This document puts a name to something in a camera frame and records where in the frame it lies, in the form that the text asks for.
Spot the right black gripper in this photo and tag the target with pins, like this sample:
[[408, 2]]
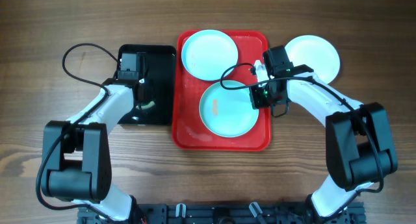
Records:
[[257, 103]]

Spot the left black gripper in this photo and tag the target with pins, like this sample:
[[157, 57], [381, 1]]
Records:
[[148, 93]]

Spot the green yellow sponge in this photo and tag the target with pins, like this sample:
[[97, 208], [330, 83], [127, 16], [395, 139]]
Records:
[[145, 106]]

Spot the light blue plate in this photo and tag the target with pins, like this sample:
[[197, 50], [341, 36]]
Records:
[[208, 53], [226, 109]]

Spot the white plate with stain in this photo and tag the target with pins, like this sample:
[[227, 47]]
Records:
[[317, 53]]

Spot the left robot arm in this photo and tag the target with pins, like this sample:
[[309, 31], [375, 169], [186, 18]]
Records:
[[76, 162]]

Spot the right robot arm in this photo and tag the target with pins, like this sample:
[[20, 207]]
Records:
[[360, 150]]

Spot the black rectangular water tray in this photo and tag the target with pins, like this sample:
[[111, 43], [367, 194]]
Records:
[[160, 68]]

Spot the red plastic tray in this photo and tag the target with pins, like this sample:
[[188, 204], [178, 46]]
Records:
[[188, 131]]

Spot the light blue plate top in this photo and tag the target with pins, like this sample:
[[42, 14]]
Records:
[[208, 53]]

